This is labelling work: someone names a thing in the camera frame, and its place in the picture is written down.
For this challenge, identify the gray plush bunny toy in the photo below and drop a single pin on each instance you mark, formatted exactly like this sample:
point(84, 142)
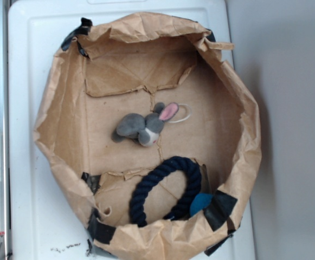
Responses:
point(145, 130)

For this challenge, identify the brown paper-lined cardboard box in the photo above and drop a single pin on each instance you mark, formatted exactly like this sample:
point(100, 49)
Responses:
point(99, 75)

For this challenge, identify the blue ball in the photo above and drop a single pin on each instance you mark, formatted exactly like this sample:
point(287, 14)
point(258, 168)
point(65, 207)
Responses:
point(200, 202)

